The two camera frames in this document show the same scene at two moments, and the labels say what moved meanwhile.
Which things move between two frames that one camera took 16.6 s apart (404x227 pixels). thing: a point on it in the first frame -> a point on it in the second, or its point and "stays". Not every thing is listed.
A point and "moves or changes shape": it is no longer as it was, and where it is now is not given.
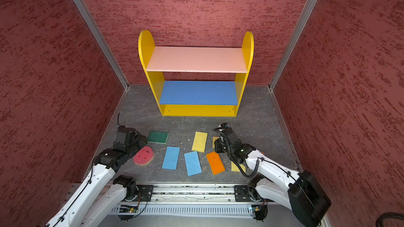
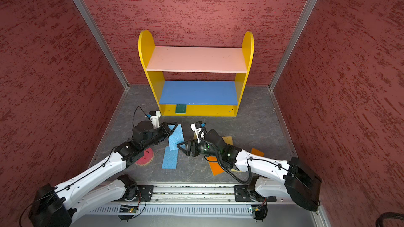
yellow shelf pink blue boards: x=204 y=81 stays
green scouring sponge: x=158 y=136 moves or changes shape
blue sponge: x=193 y=163 -> x=176 y=137
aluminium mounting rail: x=171 y=193 stays
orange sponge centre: x=215 y=163 stays
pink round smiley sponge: x=144 y=156 stays
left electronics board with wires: x=125 y=208 stays
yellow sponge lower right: x=235 y=168 stays
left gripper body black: x=139 y=142 -> x=158 y=134
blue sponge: x=171 y=157 stays
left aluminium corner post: x=96 y=30 stays
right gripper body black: x=221 y=147 -> x=200 y=148
